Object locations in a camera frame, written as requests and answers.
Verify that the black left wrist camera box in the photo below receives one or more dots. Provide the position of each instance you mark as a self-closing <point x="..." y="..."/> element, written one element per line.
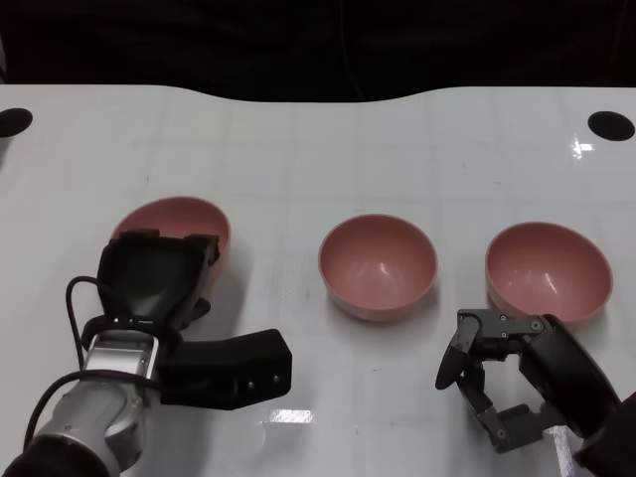
<point x="238" y="367"/>

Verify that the pink plastic bowl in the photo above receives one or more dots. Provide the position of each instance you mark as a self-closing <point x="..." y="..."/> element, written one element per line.
<point x="377" y="268"/>
<point x="174" y="213"/>
<point x="546" y="270"/>

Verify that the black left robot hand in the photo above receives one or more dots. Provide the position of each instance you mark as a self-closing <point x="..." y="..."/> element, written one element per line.
<point x="144" y="278"/>

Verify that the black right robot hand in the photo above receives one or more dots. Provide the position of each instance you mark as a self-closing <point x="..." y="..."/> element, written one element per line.
<point x="566" y="367"/>

